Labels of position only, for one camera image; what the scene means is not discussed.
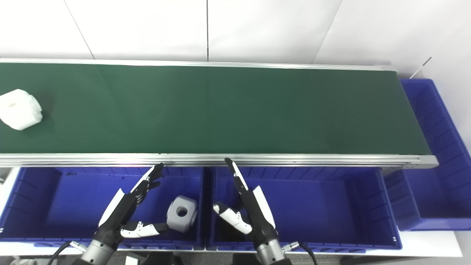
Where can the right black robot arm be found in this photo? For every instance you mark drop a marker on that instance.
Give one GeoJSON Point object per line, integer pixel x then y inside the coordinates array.
{"type": "Point", "coordinates": [270, 254]}

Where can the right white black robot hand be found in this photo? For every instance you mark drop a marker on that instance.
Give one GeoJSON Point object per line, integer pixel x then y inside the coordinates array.
{"type": "Point", "coordinates": [257, 213]}

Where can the grey cube part with hole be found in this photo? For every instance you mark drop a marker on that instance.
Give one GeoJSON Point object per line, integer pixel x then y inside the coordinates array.
{"type": "Point", "coordinates": [182, 215]}

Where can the thin grey rod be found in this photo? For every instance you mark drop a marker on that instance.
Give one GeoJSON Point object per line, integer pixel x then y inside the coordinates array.
{"type": "Point", "coordinates": [421, 67]}

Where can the white cube part with hole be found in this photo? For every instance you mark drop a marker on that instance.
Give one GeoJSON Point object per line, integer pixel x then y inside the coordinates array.
{"type": "Point", "coordinates": [20, 109]}

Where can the blue plastic bin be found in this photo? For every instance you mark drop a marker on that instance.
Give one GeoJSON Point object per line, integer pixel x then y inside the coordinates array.
{"type": "Point", "coordinates": [316, 206]}
{"type": "Point", "coordinates": [73, 198]}
{"type": "Point", "coordinates": [438, 176]}

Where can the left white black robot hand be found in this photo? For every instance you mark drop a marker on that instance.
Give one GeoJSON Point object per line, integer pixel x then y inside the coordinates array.
{"type": "Point", "coordinates": [121, 211]}

